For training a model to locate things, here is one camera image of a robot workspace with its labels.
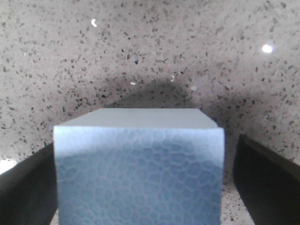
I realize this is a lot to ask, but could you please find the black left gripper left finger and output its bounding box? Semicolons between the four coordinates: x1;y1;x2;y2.
0;143;58;225

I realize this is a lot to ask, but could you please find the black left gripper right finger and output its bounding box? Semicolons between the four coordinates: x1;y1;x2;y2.
232;135;300;225

